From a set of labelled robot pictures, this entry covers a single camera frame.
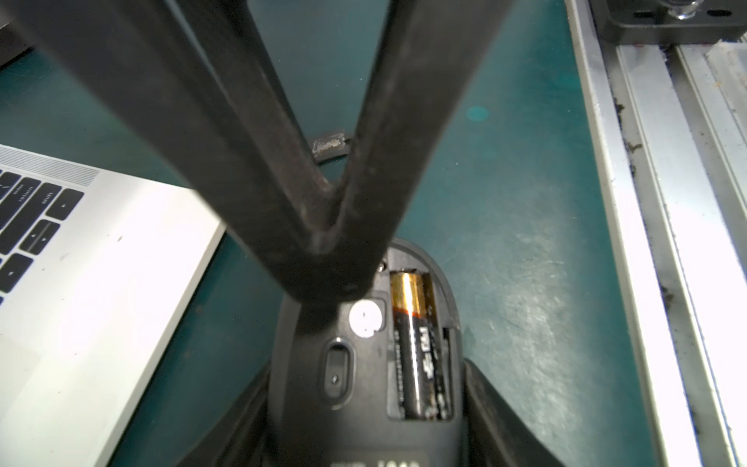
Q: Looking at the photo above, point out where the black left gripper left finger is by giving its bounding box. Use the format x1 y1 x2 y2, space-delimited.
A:
176 364 270 466

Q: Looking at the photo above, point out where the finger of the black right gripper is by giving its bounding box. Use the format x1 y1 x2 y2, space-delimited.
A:
1 1 350 303
326 1 511 301

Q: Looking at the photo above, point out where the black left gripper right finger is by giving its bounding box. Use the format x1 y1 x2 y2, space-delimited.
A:
463 359 563 467

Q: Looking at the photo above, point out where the black wireless mouse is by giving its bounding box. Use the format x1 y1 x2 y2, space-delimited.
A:
263 239 466 466

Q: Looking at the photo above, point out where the black mouse battery cover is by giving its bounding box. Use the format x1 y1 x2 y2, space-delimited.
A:
310 132 350 165

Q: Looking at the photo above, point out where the AA battery in mouse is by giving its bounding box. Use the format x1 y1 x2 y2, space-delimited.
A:
390 270 451 421

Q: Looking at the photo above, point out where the silver laptop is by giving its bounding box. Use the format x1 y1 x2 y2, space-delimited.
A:
1 146 225 466

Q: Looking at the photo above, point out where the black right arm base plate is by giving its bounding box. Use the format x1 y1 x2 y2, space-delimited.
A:
589 0 746 45

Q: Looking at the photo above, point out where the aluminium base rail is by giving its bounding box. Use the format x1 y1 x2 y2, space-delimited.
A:
566 1 746 466

